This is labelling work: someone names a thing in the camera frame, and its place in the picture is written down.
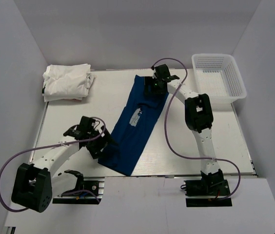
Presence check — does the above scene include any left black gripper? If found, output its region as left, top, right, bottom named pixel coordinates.
left=86, top=125, right=118, bottom=158

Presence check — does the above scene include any blue printed t shirt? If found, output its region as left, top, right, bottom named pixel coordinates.
left=98, top=75, right=168, bottom=176

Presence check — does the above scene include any white t shirt stack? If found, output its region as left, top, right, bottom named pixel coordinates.
left=42, top=63, right=96, bottom=102

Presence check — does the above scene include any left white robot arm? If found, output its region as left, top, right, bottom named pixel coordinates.
left=11, top=132, right=117, bottom=213

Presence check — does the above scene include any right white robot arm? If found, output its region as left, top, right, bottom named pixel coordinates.
left=144, top=64, right=224, bottom=195

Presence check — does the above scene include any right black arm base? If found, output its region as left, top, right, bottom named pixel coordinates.
left=180, top=170, right=232, bottom=208

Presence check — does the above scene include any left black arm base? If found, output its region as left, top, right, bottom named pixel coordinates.
left=52, top=170, right=104, bottom=205

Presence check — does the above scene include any white perforated plastic basket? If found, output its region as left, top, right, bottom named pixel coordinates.
left=192, top=54, right=247, bottom=105

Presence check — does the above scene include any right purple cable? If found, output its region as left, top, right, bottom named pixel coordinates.
left=151, top=58, right=241, bottom=201

